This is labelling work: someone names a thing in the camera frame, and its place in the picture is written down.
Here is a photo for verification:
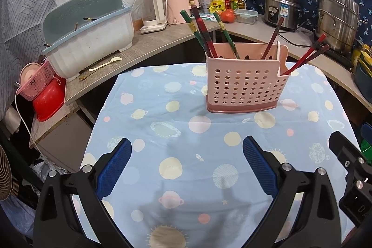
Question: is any white dish drainer teal lid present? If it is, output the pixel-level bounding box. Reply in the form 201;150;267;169
41;0;135;81

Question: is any steel rice cooker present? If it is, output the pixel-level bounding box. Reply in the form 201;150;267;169
264;0;303;31

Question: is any dark speckled chopstick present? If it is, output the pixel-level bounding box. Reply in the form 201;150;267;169
283;45;331;76

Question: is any stainless steel steamer pot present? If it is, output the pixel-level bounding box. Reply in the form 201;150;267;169
315;0;367;52

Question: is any dark blue basin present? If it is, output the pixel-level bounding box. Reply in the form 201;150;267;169
353;60;372;93

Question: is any bright red black chopstick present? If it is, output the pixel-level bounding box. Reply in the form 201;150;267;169
195;17;217;58

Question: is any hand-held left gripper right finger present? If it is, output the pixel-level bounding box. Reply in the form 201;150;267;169
242;136;342;248

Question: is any pink round lid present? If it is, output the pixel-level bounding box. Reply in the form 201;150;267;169
19;62;41;83

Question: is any dark red black chopstick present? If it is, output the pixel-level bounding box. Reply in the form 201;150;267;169
190;4;218;58

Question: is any white glass kettle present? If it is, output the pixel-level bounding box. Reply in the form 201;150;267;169
132;0;168;35

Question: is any cream plastic spoon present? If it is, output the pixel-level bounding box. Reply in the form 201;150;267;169
88;57;123;72

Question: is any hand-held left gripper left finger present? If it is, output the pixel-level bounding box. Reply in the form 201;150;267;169
33;138;133;248

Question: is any beige fan grille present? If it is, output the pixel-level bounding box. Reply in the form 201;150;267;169
0;145;13;202

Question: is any blue planet print tablecloth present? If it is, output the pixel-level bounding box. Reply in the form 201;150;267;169
78;62;361;248

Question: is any brown red chopstick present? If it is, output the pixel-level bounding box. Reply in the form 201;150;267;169
261;16;285;60

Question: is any pink plastic basket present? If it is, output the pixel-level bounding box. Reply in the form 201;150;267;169
16;60;56;102

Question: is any pink electric kettle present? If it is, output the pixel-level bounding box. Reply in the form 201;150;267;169
162;0;201;25

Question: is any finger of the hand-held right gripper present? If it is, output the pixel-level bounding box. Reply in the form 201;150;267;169
360;124;372;147
329;131;372;179

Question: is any black induction cooker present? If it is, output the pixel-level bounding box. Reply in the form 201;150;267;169
312;42;353;68

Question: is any green plastic bag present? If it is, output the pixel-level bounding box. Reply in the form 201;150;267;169
359;138;372;164

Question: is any red speckled chopstick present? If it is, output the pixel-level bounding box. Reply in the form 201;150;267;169
280;34;327;76

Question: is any pink perforated utensil holder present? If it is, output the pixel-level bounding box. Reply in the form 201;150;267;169
205;40;290;114

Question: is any clear food container green lid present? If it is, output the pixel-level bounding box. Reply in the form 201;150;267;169
234;9;259;25

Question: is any red tomato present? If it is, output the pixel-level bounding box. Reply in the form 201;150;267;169
219;9;235;23

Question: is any curved wooden counter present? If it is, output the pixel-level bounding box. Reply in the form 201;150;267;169
27;20;372;150

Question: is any red plastic basin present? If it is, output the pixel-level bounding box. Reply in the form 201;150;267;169
32;75;67;122

